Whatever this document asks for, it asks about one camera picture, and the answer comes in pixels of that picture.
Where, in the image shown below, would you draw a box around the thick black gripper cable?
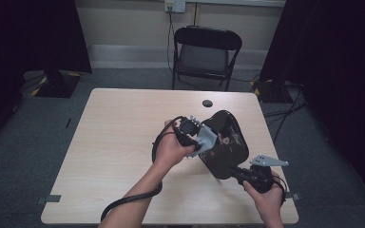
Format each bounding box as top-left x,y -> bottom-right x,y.
100,115 -> 188,223

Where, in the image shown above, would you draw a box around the black power cable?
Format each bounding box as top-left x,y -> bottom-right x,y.
166,9 -> 177,74

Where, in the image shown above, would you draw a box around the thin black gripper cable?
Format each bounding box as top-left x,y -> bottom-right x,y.
272,175 -> 288,204

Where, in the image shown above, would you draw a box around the dark curtain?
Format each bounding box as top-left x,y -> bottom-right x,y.
0,0 -> 93,150
259,0 -> 365,201

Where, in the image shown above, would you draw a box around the white wall socket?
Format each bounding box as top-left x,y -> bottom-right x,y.
164,0 -> 187,14

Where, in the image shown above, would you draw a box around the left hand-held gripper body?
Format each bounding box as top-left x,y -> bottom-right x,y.
173,114 -> 219,159

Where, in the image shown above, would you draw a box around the black lacquer tray floral print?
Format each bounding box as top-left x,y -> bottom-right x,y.
198,109 -> 250,181

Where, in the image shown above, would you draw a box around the person's left hand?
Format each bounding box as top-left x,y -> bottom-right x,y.
153,119 -> 198,174

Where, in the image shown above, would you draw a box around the black stand base yellow tape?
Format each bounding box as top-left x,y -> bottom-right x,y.
30,69 -> 83,99
250,79 -> 295,105

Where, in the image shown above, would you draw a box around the person's right hand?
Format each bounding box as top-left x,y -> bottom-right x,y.
242,170 -> 285,219

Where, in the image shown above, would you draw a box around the black floor cables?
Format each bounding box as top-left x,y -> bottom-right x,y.
261,85 -> 309,144

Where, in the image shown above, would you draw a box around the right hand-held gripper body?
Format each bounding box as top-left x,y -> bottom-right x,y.
237,154 -> 290,195

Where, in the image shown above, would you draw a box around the black folding chair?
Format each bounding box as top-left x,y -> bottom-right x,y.
171,26 -> 243,92

